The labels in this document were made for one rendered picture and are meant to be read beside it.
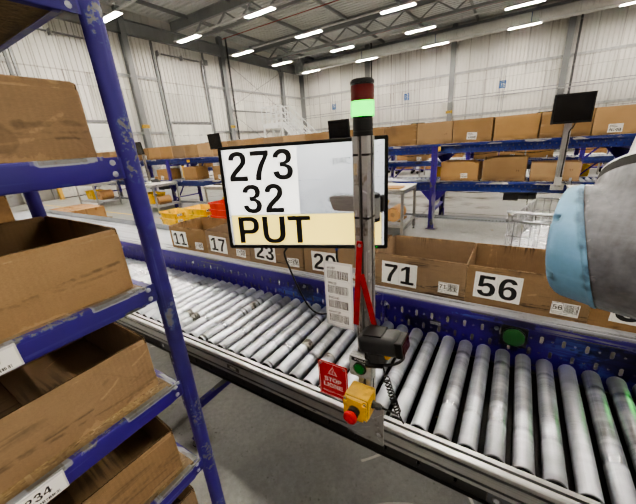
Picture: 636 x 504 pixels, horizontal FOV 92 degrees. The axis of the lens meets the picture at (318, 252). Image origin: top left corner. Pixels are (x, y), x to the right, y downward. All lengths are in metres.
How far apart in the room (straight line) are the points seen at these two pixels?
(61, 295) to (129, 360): 0.16
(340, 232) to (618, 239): 0.61
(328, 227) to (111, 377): 0.60
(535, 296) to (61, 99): 1.39
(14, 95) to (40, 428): 0.43
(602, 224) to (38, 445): 0.77
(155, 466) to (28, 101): 0.62
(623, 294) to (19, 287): 0.71
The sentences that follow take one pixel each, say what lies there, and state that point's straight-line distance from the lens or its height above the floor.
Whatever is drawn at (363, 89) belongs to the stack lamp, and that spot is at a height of 1.64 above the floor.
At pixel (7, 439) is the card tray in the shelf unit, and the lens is 0.62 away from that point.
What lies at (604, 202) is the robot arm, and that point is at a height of 1.46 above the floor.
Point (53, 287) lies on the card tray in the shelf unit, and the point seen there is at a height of 1.38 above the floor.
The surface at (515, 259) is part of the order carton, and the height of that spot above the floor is 0.99.
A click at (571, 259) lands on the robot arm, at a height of 1.40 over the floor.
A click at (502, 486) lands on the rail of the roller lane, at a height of 0.71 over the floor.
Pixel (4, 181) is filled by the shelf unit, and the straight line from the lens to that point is 0.50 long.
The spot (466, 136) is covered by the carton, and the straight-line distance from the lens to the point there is 5.83.
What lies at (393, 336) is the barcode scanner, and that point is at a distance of 0.79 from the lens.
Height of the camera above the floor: 1.54
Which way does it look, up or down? 20 degrees down
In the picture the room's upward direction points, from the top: 4 degrees counter-clockwise
